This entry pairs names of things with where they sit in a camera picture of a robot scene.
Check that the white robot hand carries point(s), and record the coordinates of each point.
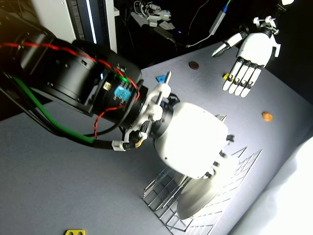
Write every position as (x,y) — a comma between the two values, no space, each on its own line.
(256,49)
(190,137)

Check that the small yellow block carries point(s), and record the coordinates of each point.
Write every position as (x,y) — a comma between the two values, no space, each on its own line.
(226,76)

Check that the brown round disc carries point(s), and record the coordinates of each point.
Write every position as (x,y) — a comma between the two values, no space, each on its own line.
(194,65)

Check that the small blue rectangular block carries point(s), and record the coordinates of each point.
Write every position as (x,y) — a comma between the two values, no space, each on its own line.
(160,78)

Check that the orange toy piece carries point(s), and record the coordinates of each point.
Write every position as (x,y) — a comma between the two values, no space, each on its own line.
(267,116)

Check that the black power brick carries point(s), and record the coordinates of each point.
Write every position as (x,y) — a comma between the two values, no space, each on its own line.
(163,31)

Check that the spare white robot hand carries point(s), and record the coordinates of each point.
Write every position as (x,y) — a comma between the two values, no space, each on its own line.
(151,17)

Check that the white backdrop sheet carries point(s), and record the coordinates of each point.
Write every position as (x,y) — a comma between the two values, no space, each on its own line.
(293,195)

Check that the grey table cloth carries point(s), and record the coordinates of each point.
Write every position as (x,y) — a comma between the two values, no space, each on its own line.
(73,183)

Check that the yellow toy block with holes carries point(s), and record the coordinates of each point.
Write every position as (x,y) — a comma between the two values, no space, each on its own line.
(75,232)

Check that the white cabinet with light strip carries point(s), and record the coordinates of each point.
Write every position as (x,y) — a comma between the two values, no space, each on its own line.
(56,14)

